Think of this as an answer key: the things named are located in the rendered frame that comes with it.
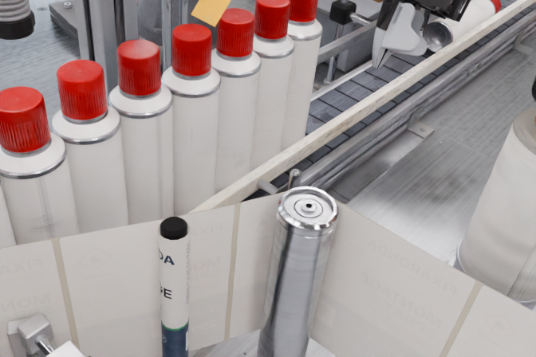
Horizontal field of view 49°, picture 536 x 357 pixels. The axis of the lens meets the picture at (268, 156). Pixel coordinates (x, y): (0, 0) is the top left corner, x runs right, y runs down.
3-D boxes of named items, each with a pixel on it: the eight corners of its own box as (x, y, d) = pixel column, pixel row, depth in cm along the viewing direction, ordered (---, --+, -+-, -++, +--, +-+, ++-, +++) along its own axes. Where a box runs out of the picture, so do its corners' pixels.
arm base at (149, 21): (157, 55, 90) (158, -6, 84) (121, 14, 100) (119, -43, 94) (241, 41, 98) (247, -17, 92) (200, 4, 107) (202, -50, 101)
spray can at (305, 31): (281, 165, 68) (305, -1, 55) (251, 143, 71) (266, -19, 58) (311, 148, 71) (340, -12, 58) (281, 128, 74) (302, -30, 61)
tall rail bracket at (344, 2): (353, 103, 89) (376, 1, 79) (316, 84, 93) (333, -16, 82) (365, 96, 91) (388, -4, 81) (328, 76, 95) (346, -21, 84)
